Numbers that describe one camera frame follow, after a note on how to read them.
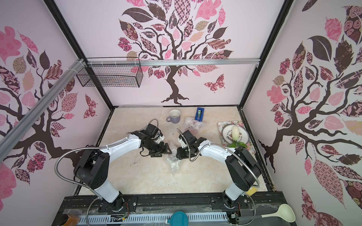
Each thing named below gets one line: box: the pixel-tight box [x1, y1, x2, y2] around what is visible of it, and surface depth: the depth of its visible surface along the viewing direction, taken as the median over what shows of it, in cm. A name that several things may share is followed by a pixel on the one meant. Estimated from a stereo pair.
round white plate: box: [221, 123, 250, 145], surface depth 102 cm
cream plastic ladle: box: [235, 203, 296, 223], surface depth 71 cm
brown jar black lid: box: [57, 213, 81, 226], surface depth 65 cm
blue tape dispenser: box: [194, 107, 205, 122], surface depth 109 cm
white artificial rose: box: [227, 125, 248, 148], surface depth 99 cm
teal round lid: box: [166, 210, 190, 226], surface depth 64 cm
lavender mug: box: [165, 109, 181, 124], surface depth 109 cm
